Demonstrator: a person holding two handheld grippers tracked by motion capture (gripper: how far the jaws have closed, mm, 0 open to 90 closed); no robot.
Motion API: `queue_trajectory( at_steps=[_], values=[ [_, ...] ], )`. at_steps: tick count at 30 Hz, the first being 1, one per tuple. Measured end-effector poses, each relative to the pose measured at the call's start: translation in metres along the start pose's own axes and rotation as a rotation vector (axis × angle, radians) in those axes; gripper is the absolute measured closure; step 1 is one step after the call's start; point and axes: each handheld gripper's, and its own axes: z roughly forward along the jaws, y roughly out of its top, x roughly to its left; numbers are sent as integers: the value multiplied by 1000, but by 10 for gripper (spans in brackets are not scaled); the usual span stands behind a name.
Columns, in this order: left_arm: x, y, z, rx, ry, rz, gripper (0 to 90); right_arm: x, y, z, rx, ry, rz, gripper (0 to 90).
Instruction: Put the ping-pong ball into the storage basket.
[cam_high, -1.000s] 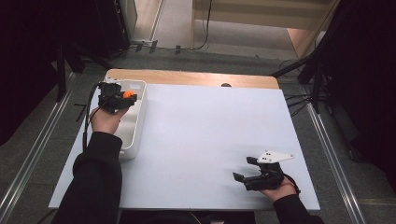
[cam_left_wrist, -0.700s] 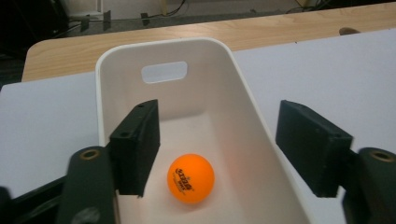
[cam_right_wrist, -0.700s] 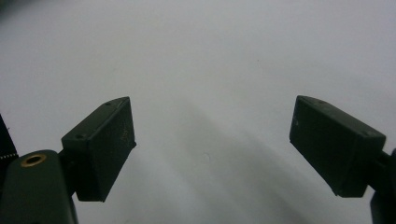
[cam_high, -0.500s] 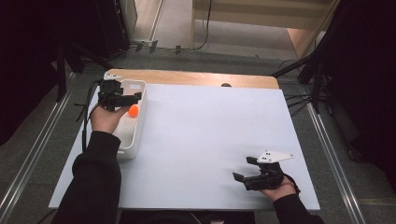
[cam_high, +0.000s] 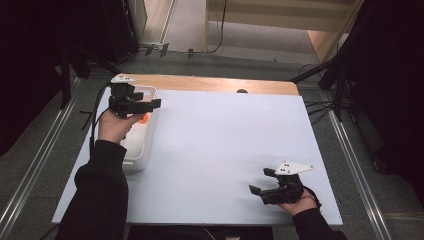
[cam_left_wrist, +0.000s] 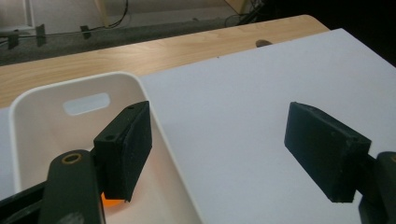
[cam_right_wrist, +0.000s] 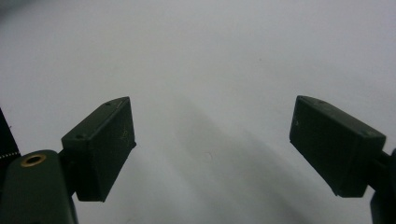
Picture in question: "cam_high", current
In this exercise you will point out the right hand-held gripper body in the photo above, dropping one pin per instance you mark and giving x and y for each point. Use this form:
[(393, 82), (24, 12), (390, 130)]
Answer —
[(288, 190)]

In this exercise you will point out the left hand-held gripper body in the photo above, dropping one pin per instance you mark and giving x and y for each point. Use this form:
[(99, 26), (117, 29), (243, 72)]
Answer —
[(120, 100)]

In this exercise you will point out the orange ping pong ball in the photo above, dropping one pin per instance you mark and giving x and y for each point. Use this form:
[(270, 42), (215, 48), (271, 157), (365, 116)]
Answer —
[(144, 118)]

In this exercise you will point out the white plastic tray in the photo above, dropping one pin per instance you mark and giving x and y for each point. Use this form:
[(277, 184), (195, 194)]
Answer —
[(141, 150)]

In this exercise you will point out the person's right hand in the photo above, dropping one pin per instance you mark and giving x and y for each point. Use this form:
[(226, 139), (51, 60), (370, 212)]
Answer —
[(301, 206)]

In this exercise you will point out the person's left hand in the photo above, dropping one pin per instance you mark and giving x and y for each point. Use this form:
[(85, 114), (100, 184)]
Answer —
[(113, 128)]

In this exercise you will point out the person's dark clothing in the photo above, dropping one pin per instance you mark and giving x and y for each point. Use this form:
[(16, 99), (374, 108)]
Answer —
[(200, 233)]

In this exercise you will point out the black curtain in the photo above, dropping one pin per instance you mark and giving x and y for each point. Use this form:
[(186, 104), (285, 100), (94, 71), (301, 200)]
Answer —
[(390, 66), (33, 50)]

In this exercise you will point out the metal floor rail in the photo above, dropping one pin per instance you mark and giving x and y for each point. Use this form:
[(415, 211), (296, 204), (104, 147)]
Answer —
[(360, 180), (33, 166)]

